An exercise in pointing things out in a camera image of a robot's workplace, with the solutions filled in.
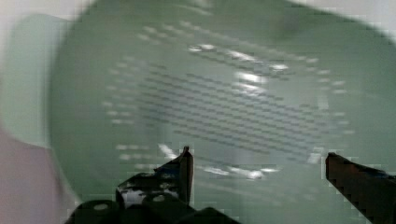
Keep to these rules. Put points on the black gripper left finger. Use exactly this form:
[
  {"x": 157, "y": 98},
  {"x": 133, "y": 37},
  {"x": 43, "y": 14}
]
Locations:
[{"x": 160, "y": 197}]

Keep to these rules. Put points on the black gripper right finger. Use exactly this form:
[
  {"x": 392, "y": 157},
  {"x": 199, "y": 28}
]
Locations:
[{"x": 371, "y": 191}]

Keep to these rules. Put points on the mint green plastic strainer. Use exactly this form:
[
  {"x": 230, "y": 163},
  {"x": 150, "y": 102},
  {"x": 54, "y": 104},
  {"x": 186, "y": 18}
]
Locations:
[{"x": 261, "y": 91}]

